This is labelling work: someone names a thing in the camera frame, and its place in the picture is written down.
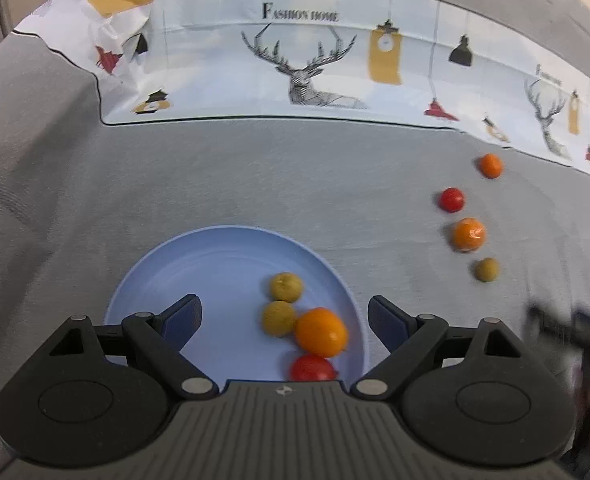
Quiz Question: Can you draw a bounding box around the blue plastic plate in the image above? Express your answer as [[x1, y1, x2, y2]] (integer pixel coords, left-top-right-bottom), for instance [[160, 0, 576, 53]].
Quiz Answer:
[[104, 226, 369, 385]]

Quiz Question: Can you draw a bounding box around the grey deer print quilt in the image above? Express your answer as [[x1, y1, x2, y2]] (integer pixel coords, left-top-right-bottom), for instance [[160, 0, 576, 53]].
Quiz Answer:
[[0, 0, 590, 480]]

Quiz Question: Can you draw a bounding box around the peeled-top small orange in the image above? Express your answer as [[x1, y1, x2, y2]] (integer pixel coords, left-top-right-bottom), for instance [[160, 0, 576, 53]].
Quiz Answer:
[[451, 217, 487, 252]]

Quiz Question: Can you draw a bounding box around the yellow longan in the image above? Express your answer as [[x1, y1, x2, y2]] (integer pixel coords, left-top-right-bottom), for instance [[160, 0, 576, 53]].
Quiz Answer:
[[474, 257, 501, 283], [269, 272, 305, 304], [261, 300, 297, 337]]

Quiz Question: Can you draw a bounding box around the far red cherry tomato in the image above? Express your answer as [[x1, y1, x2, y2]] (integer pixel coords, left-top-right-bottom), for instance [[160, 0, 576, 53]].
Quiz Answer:
[[438, 188, 465, 214]]

